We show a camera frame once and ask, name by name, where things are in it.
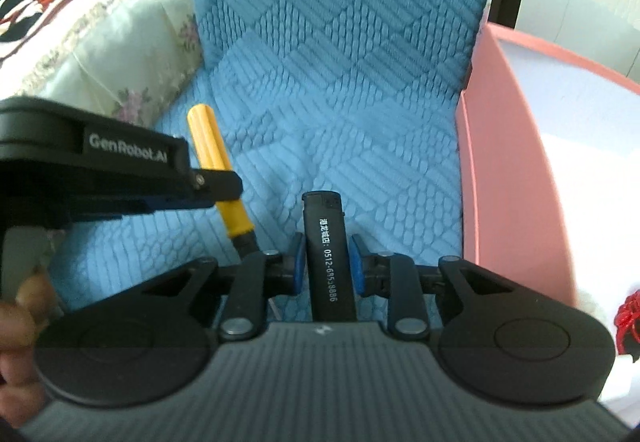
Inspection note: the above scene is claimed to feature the red and black toy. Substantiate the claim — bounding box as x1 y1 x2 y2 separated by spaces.
614 291 640 354

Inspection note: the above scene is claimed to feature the floral white pillow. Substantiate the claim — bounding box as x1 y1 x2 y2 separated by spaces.
0 0 207 133

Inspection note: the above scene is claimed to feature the person's left hand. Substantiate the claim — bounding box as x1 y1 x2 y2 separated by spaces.
0 267 57 429

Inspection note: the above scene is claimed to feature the yellow handled screwdriver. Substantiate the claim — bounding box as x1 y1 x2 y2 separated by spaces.
186 105 263 258

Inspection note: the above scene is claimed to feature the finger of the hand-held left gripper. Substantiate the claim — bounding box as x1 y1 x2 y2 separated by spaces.
149 169 245 215

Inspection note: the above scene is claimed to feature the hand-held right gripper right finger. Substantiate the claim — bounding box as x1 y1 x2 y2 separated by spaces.
348 233 513 342

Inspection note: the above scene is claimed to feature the blue quilted blanket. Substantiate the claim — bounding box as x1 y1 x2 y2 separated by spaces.
50 0 503 323

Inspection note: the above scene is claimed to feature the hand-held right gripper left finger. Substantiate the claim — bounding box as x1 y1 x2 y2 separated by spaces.
142 232 307 342

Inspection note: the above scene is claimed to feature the black lighter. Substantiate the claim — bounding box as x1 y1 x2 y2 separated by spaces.
302 191 359 323

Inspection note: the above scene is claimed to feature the pink cardboard box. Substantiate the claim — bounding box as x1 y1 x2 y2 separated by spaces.
456 21 640 423

